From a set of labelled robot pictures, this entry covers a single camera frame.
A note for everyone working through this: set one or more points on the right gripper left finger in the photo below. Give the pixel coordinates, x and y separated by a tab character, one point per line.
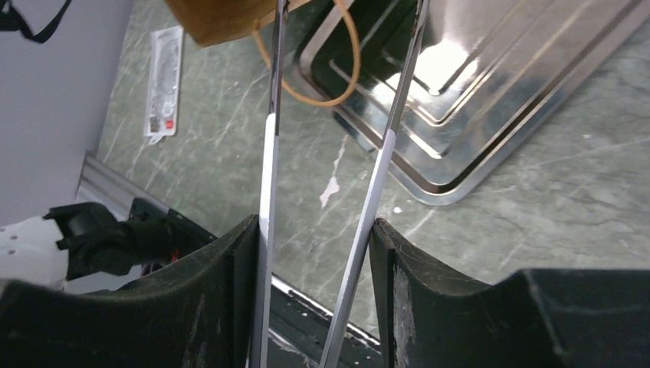
195	312

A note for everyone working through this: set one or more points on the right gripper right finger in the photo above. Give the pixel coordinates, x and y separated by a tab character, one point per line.
431	315

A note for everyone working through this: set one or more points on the metal tongs white handles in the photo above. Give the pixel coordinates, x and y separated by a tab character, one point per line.
334	341

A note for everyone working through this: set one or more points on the green paper bag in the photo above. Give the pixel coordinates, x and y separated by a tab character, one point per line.
212	22

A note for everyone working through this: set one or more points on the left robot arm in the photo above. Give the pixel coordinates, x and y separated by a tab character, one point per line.
70	242

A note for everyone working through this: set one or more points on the metal tray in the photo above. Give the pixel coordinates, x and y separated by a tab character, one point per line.
488	73

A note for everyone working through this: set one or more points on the clear plastic packet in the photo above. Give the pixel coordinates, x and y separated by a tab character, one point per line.
163	84

